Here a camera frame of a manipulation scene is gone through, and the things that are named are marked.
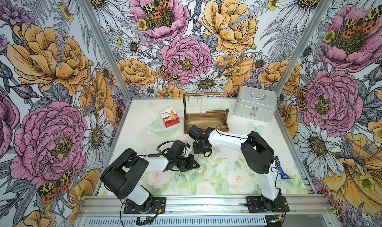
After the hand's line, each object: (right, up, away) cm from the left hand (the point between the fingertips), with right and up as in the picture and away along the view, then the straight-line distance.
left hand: (198, 170), depth 85 cm
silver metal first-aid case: (+39, +38, +16) cm, 57 cm away
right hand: (+1, +7, +7) cm, 10 cm away
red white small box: (-19, +29, +21) cm, 40 cm away
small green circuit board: (-27, -20, -12) cm, 35 cm away
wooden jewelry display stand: (+14, +27, +26) cm, 40 cm away
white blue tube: (+46, -2, -3) cm, 46 cm away
